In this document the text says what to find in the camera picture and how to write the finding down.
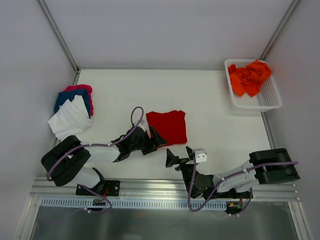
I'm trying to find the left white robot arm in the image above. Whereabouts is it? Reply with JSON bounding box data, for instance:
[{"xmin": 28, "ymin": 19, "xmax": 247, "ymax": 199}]
[{"xmin": 41, "ymin": 124, "xmax": 168, "ymax": 195}]

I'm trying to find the white plastic basket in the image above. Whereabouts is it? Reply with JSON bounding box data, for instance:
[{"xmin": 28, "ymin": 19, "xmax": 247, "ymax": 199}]
[{"xmin": 224, "ymin": 58, "xmax": 282, "ymax": 113}]

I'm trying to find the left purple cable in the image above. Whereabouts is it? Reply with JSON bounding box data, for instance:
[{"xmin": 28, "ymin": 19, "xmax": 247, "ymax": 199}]
[{"xmin": 46, "ymin": 106, "xmax": 145, "ymax": 214}]

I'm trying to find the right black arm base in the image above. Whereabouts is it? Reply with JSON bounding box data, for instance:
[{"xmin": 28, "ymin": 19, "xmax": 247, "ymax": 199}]
[{"xmin": 218, "ymin": 189, "xmax": 252, "ymax": 199}]

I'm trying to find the red t shirt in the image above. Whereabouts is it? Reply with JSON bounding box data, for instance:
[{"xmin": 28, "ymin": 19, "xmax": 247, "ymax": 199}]
[{"xmin": 146, "ymin": 110, "xmax": 188, "ymax": 148}]

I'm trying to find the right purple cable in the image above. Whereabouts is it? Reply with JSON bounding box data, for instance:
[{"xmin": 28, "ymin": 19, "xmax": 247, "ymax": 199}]
[{"xmin": 187, "ymin": 157, "xmax": 299, "ymax": 215}]

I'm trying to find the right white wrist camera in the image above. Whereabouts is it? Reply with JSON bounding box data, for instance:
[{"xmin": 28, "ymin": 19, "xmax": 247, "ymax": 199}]
[{"xmin": 193, "ymin": 148, "xmax": 208, "ymax": 164}]

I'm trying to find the pink folded t shirt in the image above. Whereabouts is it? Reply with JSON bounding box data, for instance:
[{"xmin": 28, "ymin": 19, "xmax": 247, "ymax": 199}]
[{"xmin": 63, "ymin": 84, "xmax": 94, "ymax": 117}]

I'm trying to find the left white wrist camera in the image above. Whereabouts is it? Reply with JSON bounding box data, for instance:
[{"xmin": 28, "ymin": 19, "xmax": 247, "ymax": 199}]
[{"xmin": 135, "ymin": 119, "xmax": 146, "ymax": 131}]

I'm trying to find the blue folded t shirt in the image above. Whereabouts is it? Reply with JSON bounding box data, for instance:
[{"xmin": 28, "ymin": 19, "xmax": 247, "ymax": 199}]
[{"xmin": 53, "ymin": 91, "xmax": 91, "ymax": 120}]

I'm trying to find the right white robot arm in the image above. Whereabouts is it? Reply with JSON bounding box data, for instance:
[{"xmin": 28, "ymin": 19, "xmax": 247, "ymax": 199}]
[{"xmin": 165, "ymin": 147, "xmax": 300, "ymax": 200}]

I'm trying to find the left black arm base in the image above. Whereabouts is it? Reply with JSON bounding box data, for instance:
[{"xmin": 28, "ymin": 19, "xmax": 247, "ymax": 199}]
[{"xmin": 75, "ymin": 172, "xmax": 121, "ymax": 198}]

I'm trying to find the aluminium mounting rail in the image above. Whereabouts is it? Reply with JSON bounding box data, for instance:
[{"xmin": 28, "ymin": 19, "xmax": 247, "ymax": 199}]
[{"xmin": 30, "ymin": 177, "xmax": 301, "ymax": 202}]

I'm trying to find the white slotted cable duct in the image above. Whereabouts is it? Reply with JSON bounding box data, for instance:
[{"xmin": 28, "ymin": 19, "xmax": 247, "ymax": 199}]
[{"xmin": 40, "ymin": 197, "xmax": 227, "ymax": 211}]

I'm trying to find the white folded t shirt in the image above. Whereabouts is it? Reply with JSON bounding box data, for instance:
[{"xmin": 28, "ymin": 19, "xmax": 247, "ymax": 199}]
[{"xmin": 47, "ymin": 94, "xmax": 93, "ymax": 141}]

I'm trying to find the orange t shirt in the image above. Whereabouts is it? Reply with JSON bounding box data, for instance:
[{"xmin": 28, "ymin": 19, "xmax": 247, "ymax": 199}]
[{"xmin": 227, "ymin": 60, "xmax": 272, "ymax": 97}]

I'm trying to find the purple cable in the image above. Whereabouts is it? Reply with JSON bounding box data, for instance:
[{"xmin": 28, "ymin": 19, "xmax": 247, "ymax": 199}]
[
  {"xmin": 46, "ymin": 106, "xmax": 145, "ymax": 214},
  {"xmin": 187, "ymin": 157, "xmax": 299, "ymax": 215}
]

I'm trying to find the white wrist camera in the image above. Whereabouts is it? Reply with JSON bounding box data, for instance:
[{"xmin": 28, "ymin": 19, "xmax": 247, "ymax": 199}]
[
  {"xmin": 135, "ymin": 119, "xmax": 146, "ymax": 131},
  {"xmin": 193, "ymin": 148, "xmax": 208, "ymax": 164}
]

